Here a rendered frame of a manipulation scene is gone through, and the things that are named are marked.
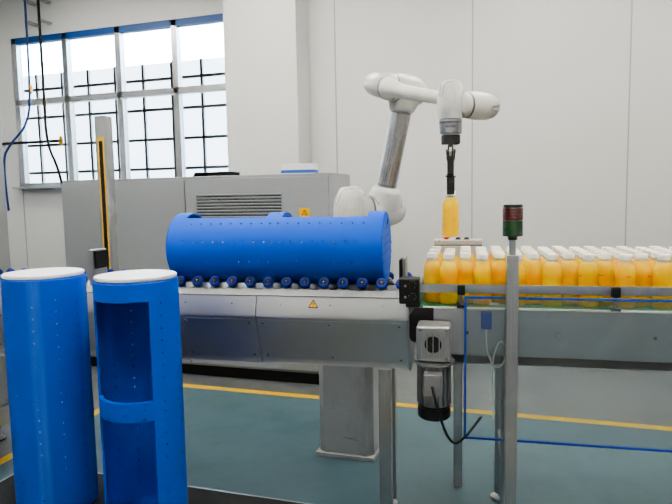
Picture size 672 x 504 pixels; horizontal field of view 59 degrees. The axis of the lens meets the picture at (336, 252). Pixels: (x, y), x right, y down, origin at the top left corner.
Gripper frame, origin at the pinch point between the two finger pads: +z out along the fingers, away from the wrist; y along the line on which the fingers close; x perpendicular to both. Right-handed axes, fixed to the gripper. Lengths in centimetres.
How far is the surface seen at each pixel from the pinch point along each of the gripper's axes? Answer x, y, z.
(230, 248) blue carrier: -84, 28, 23
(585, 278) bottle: 46, 30, 33
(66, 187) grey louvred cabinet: -292, -157, -7
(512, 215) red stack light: 20, 52, 10
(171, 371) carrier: -93, 62, 62
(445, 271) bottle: -1.1, 30.4, 30.6
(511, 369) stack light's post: 20, 51, 59
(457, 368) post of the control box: 2, -14, 79
